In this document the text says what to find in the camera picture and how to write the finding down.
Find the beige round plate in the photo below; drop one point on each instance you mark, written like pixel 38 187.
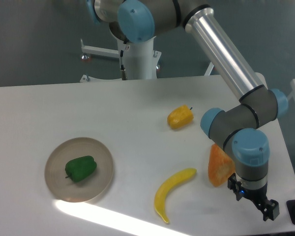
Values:
pixel 91 187

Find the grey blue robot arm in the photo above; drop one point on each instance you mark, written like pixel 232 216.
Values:
pixel 135 24

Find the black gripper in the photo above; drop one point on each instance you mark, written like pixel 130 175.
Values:
pixel 244 189

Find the green toy bell pepper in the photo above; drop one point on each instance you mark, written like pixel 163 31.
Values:
pixel 80 168

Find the yellow toy bell pepper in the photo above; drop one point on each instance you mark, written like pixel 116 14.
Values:
pixel 180 117

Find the yellow toy banana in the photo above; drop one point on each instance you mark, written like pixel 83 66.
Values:
pixel 166 187

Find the orange toy bread wedge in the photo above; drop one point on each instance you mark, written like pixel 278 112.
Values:
pixel 220 166

